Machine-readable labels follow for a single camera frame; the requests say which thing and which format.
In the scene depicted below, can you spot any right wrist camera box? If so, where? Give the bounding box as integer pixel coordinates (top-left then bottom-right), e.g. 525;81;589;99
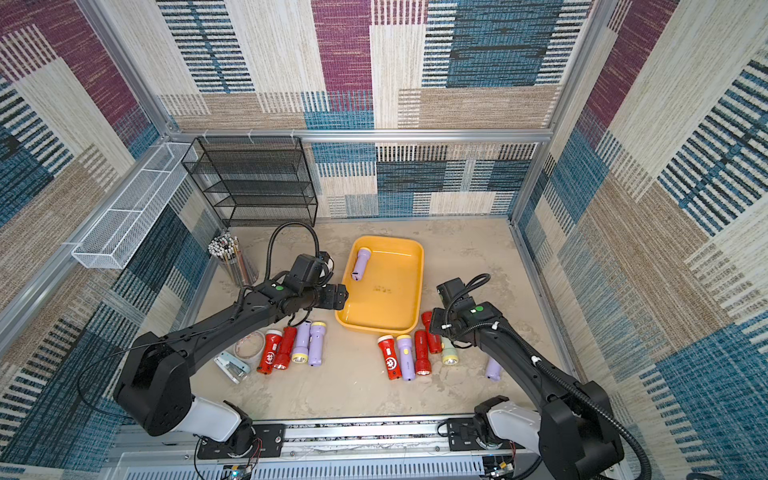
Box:
437;278;465;307

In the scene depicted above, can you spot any clear tape roll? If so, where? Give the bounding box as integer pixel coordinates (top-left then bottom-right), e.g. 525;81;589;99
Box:
234;331;266;361

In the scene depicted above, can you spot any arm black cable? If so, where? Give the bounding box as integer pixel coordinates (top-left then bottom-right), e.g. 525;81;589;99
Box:
264;221;322;280
443;272;654;480

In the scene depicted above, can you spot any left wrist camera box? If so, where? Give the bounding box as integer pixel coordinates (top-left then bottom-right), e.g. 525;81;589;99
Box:
282;251;333;291

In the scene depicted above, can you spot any purple flashlight yellow rim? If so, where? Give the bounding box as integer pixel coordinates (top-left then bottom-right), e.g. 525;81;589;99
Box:
291;321;311;364

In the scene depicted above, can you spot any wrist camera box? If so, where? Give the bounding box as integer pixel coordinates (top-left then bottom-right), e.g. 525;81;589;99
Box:
437;278;465;307
282;251;333;291

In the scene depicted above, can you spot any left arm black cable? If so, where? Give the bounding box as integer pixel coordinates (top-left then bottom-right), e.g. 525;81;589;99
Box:
264;221;322;280

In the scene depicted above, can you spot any purple flashlight right group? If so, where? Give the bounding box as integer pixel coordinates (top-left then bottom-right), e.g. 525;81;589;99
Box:
396;334;416;381

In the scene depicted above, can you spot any yellow plastic storage tray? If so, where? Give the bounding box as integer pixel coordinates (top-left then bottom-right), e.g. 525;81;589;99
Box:
335;235;424;337

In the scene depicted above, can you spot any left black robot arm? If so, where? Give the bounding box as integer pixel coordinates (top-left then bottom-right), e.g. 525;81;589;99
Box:
114;282;348;442

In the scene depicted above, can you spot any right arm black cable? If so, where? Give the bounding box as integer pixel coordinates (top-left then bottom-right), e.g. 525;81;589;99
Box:
443;272;654;480

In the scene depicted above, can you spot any red flashlight white logo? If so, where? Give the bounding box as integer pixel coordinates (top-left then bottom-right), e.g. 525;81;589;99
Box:
377;335;402;380

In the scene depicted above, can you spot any purple flashlight yellow head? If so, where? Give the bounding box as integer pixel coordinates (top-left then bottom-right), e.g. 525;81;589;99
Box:
308;321;327;367

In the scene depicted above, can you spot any pale green flashlight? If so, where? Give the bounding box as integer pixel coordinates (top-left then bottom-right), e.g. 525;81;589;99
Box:
441;340;459;366

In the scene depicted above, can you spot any black mesh shelf rack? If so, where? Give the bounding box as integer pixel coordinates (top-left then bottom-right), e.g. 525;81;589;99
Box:
181;136;318;227

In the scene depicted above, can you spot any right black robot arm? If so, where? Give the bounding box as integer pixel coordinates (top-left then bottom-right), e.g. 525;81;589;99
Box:
428;273;636;479

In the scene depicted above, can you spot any dark red flashlight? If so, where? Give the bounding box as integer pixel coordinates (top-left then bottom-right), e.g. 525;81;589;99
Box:
421;311;443;354

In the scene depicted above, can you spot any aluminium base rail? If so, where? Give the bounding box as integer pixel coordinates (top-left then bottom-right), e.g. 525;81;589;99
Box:
99;414;550;479

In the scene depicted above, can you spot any red flashlight white head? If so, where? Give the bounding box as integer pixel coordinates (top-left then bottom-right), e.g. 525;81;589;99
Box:
257;329;283;375

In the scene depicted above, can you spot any white wire wall basket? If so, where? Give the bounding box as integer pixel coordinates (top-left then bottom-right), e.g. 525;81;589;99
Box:
72;142;190;270

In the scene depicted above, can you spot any red flashlight group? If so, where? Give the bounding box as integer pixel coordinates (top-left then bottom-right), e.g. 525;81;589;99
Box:
274;326;298;370
414;330;431;376

